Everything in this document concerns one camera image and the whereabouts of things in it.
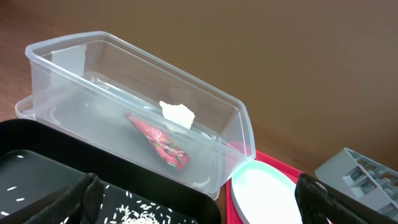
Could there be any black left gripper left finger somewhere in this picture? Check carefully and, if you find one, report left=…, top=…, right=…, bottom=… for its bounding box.
left=1, top=173, right=104, bottom=224

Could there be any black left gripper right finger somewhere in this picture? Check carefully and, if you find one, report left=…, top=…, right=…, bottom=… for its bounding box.
left=295, top=173, right=397, bottom=224

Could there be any rice food waste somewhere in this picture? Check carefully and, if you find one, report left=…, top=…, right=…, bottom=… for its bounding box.
left=1, top=151, right=197, bottom=224

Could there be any light blue plate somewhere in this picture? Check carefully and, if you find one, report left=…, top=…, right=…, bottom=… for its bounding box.
left=231, top=161, right=302, bottom=224

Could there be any red snack wrapper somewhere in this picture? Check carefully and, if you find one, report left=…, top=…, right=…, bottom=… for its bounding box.
left=124, top=113, right=190, bottom=170

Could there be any white napkin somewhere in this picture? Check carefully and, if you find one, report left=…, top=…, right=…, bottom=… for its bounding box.
left=159, top=101, right=195, bottom=129

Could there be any grey dishwasher rack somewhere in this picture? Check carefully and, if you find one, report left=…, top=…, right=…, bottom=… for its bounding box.
left=315, top=147, right=397, bottom=221

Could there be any black plastic tray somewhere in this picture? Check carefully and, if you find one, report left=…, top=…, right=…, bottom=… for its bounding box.
left=1, top=119, right=221, bottom=224

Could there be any red serving tray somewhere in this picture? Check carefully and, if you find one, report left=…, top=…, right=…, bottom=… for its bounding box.
left=226, top=151, right=302, bottom=224

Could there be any clear plastic bin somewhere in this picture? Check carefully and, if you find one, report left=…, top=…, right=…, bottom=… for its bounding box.
left=25, top=31, right=256, bottom=198

